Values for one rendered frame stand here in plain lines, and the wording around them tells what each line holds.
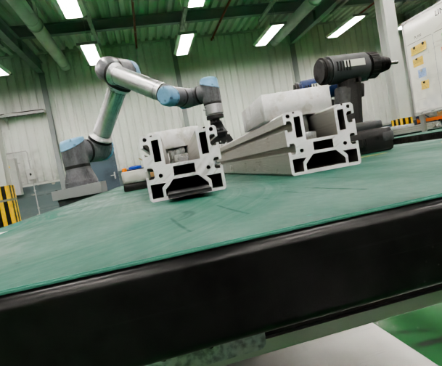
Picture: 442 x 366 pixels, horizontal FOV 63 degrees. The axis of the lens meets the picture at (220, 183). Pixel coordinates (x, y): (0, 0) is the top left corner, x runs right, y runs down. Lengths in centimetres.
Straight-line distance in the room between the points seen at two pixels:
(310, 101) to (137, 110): 1191
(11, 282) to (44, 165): 1247
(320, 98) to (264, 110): 9
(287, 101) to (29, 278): 47
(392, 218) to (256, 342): 14
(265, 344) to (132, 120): 1218
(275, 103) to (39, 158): 1224
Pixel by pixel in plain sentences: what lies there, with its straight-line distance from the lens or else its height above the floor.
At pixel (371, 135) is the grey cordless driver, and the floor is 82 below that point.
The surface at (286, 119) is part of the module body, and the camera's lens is 50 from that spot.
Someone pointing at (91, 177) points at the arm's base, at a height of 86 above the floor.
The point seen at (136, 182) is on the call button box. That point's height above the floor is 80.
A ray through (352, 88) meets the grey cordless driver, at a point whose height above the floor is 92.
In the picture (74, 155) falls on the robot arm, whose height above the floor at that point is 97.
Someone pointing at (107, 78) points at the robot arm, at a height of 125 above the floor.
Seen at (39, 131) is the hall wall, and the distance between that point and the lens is 1275.
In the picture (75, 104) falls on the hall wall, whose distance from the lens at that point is 1265.
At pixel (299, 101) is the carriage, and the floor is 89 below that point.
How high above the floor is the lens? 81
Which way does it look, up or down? 3 degrees down
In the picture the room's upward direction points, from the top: 10 degrees counter-clockwise
